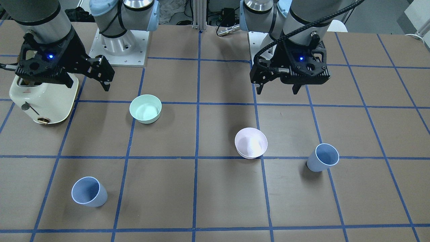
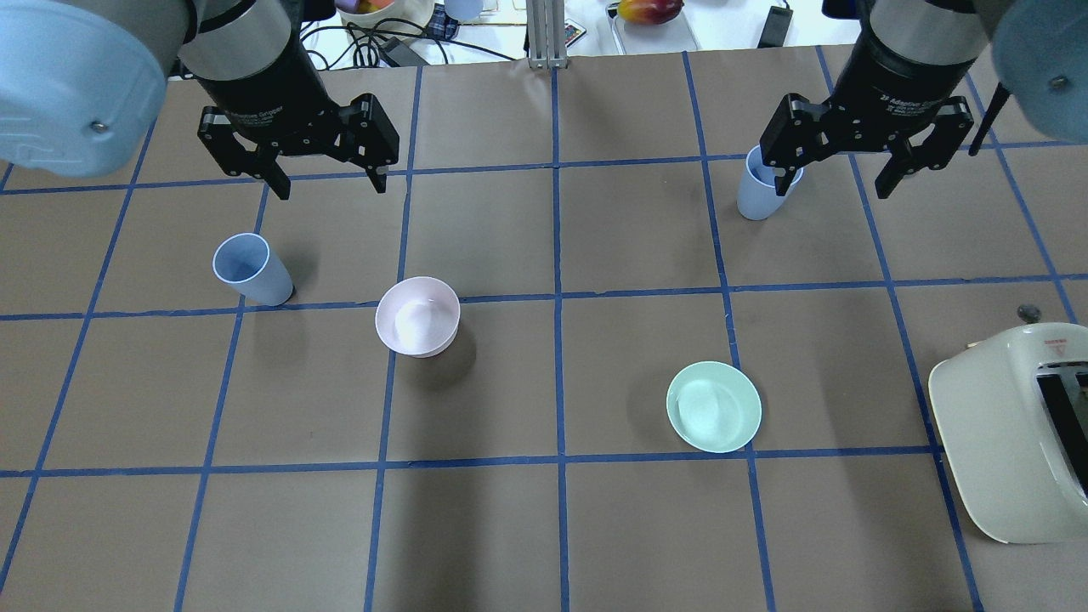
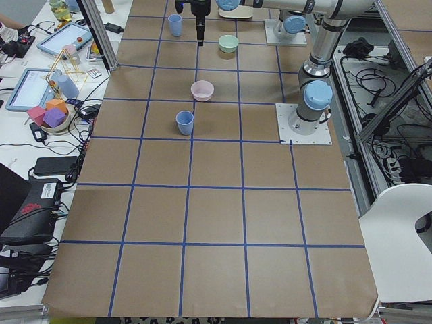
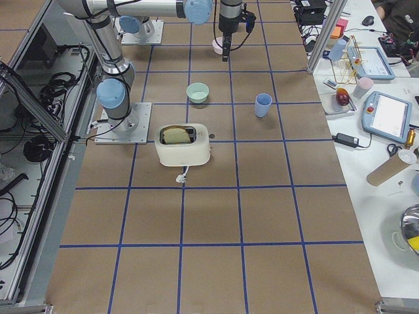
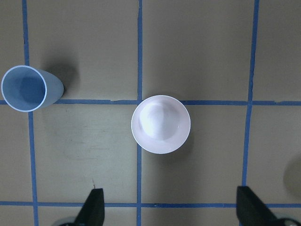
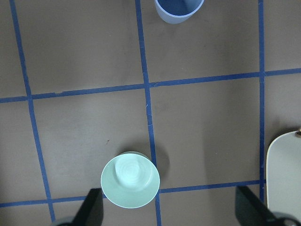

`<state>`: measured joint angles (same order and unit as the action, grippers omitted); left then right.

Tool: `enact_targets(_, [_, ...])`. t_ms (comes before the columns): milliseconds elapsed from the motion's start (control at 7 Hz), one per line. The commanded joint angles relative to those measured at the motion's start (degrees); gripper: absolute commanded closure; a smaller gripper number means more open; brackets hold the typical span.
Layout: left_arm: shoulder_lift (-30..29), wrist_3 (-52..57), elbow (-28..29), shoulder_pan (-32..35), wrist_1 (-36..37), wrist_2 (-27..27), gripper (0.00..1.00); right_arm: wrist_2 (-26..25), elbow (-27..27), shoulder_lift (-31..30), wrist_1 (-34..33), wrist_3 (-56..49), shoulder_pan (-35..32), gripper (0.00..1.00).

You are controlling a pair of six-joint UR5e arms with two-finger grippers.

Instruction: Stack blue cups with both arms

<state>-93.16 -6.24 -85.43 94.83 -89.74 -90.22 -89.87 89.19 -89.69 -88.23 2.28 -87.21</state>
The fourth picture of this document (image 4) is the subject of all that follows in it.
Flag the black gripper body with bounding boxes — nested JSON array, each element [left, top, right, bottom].
[[219, 0, 255, 36]]

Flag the light blue plastic cup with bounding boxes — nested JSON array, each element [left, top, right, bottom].
[[254, 93, 272, 118]]

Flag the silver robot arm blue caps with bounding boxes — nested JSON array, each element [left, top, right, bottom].
[[59, 1, 256, 136]]

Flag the mint green bowl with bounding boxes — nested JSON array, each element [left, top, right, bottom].
[[186, 82, 210, 103]]

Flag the bread slice in toaster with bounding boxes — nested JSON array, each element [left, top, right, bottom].
[[163, 127, 191, 144]]

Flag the orange sticky notes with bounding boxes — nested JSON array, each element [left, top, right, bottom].
[[330, 18, 348, 39]]

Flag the blue cup on rack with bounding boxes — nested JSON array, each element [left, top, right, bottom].
[[328, 39, 346, 61]]

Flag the white toaster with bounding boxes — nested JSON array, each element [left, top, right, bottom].
[[155, 124, 210, 167]]

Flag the grey scale tray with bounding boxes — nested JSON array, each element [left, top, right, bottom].
[[320, 93, 357, 116]]

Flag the red apple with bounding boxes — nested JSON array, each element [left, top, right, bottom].
[[335, 88, 350, 106]]

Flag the black computer mouse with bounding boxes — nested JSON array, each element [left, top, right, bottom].
[[361, 15, 374, 26]]

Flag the far teach pendant tablet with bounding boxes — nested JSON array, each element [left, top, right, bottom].
[[346, 46, 395, 80]]

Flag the teach pendant tablet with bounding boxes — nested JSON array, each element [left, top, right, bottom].
[[346, 46, 395, 80], [361, 92, 412, 143]]

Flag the pink cup on desk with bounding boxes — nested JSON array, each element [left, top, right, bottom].
[[352, 77, 374, 99]]

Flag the black power adapter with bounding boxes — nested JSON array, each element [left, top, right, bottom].
[[332, 133, 359, 148]]

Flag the near teach pendant tablet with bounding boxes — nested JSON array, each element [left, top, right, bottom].
[[361, 92, 412, 143]]

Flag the black scissors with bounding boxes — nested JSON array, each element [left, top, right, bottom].
[[386, 143, 402, 158]]

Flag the brass cylinder part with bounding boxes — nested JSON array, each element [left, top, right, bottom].
[[404, 128, 416, 149]]

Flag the cardboard tube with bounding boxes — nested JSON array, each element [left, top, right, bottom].
[[366, 149, 417, 186]]

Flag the metal mixing bowl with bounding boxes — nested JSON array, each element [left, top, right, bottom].
[[392, 204, 418, 256]]

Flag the aluminium frame post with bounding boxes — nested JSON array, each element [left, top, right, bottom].
[[306, 0, 347, 74]]

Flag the gold wire rack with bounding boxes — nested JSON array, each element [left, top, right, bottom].
[[332, 35, 362, 85]]

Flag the white toaster power cord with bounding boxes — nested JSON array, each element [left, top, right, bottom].
[[176, 165, 190, 184]]

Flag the black cable bundle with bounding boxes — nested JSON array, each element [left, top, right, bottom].
[[39, 72, 71, 114]]

